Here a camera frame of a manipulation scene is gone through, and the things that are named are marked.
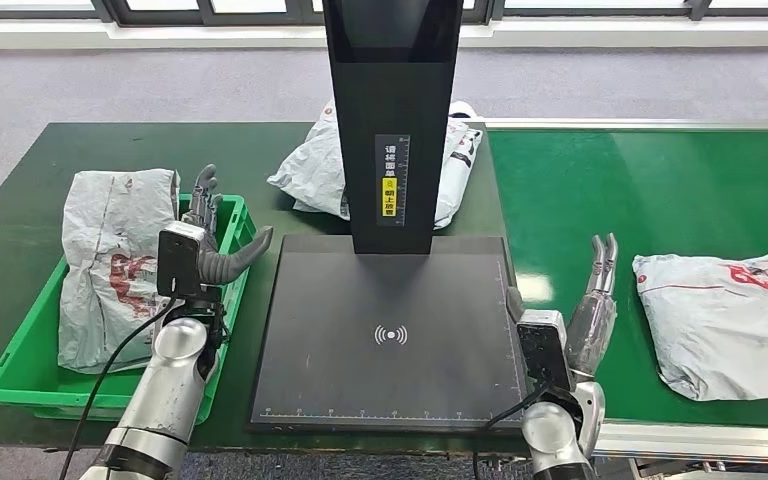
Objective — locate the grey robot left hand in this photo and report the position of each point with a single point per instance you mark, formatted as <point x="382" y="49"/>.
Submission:
<point x="232" y="262"/>

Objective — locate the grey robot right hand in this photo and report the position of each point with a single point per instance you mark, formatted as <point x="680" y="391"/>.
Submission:
<point x="592" y="331"/>

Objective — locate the long grey mailer parcel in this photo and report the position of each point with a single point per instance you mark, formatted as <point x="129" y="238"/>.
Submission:
<point x="112" y="265"/>

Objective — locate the puffy grey parcel black-red print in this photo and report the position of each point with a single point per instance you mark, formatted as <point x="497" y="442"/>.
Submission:
<point x="722" y="331"/>

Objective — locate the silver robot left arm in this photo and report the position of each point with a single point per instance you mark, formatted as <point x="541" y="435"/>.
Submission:
<point x="165" y="391"/>

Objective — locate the grey plastic mailer parcel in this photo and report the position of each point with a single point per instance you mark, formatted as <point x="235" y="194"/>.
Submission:
<point x="311" y="172"/>

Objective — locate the green conveyor belt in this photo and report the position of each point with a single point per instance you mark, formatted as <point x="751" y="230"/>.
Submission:
<point x="656" y="185"/>

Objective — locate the black inbound scanner machine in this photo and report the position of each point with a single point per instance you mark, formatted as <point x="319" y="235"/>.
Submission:
<point x="390" y="99"/>

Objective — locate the yellow and black scanner label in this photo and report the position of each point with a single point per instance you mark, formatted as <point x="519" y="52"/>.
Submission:
<point x="390" y="199"/>

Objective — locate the green plastic crate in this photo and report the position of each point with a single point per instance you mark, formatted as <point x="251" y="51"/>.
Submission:
<point x="39" y="392"/>

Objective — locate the white window sill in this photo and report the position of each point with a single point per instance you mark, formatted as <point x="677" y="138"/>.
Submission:
<point x="159" y="34"/>

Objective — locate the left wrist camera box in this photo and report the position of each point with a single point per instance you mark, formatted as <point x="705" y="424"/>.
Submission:
<point x="178" y="262"/>

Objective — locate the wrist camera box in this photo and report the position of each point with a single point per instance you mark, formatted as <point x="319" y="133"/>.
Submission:
<point x="178" y="262"/>
<point x="543" y="351"/>

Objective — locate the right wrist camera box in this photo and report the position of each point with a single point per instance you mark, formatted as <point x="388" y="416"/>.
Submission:
<point x="543" y="351"/>

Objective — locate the dark window frame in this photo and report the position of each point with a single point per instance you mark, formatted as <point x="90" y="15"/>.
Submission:
<point x="159" y="14"/>

